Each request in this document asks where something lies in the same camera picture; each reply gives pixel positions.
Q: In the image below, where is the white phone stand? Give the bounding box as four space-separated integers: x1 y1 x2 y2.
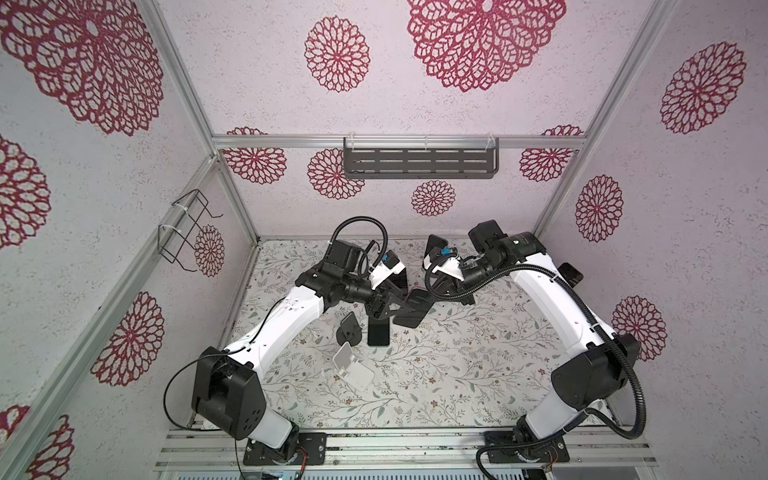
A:
332 342 375 392

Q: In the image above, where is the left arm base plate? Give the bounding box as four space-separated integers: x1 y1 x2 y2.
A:
243 432 328 467

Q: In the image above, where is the grey slotted wall shelf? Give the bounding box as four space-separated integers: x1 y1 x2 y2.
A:
342 138 499 180

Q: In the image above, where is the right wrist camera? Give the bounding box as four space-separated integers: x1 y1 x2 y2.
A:
423 248 465 281

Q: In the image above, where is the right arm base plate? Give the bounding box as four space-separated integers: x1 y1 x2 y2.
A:
483 430 571 464

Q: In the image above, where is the black wire wall rack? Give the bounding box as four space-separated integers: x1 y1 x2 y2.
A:
156 189 226 278

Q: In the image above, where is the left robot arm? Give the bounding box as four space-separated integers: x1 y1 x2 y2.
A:
191 262 405 450

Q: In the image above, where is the left black cable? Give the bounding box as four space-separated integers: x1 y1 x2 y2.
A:
328 215 390 277

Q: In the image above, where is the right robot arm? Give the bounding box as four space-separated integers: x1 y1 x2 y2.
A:
423 220 647 448

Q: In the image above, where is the dark grey round stand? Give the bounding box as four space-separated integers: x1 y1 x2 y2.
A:
336 312 363 347

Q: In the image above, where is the phone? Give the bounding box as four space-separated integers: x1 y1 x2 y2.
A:
424 234 448 256
367 320 390 347
392 288 435 329
558 262 584 288

